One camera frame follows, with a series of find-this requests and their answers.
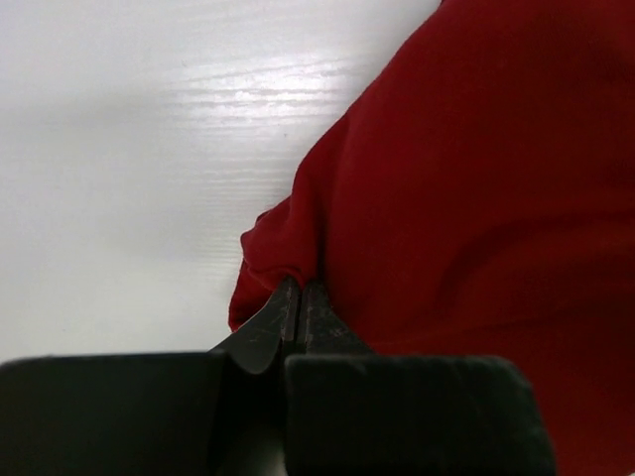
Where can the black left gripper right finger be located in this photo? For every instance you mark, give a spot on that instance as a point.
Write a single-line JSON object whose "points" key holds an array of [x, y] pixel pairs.
{"points": [[353, 412]]}

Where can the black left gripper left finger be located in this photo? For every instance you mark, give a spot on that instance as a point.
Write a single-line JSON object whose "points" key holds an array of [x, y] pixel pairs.
{"points": [[215, 412]]}

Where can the red t-shirt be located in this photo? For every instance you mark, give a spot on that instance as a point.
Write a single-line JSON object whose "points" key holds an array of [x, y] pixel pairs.
{"points": [[478, 198]]}

